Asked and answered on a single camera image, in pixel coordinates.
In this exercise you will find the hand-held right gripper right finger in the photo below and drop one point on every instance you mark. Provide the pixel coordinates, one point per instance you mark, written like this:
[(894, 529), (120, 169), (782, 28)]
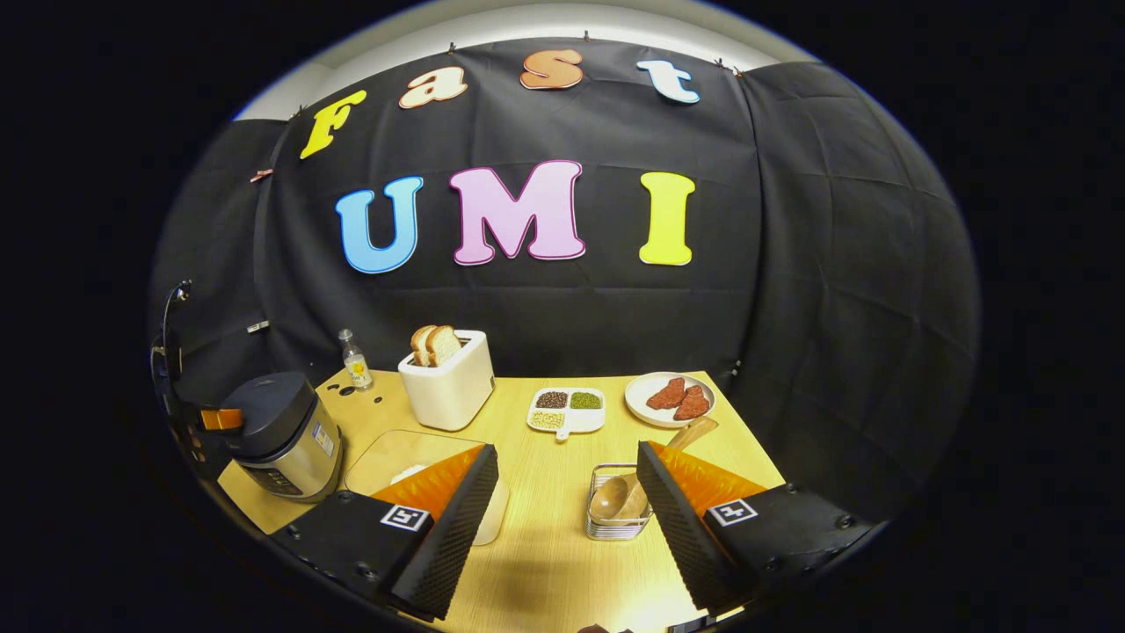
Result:
[(681, 527)]

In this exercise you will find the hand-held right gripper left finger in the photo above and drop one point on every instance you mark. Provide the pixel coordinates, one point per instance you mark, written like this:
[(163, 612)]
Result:
[(457, 527)]

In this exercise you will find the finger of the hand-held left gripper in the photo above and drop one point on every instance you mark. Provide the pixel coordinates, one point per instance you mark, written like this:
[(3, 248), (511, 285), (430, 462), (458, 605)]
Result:
[(221, 419)]

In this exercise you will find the grey silver rice cooker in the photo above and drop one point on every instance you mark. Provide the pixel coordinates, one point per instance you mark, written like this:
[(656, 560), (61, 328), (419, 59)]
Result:
[(272, 422)]

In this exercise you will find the wooden spoon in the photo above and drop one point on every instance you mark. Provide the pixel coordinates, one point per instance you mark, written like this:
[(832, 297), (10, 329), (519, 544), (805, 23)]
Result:
[(611, 497)]

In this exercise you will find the clear plastic rice container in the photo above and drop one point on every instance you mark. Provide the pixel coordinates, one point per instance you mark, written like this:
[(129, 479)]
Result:
[(378, 462)]

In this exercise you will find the white toaster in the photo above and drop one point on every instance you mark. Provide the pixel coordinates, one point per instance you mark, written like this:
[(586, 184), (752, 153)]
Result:
[(448, 391)]

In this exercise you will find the pale soybeans pile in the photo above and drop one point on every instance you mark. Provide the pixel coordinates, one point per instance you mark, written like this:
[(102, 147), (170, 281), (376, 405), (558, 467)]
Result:
[(547, 420)]

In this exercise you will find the white round plate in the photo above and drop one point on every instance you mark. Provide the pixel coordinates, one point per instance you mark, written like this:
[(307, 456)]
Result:
[(640, 391)]

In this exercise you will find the small clear glass bottle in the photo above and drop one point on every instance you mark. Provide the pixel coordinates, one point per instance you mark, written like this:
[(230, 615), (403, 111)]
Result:
[(356, 369)]

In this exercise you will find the white divided dish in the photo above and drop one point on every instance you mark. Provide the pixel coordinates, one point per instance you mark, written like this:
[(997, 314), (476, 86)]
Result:
[(569, 422)]

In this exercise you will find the green beans pile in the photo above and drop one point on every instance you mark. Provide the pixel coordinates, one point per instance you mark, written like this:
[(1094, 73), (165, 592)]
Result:
[(586, 401)]

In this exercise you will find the brown beans pile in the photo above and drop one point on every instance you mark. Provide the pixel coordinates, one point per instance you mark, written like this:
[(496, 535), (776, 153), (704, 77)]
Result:
[(552, 400)]

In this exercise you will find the toast bread slice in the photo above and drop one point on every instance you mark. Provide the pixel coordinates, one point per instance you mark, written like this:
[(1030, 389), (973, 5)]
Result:
[(444, 345), (420, 345)]

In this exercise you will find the black backdrop cloth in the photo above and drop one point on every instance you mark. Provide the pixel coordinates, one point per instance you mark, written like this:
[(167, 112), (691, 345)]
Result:
[(791, 220)]

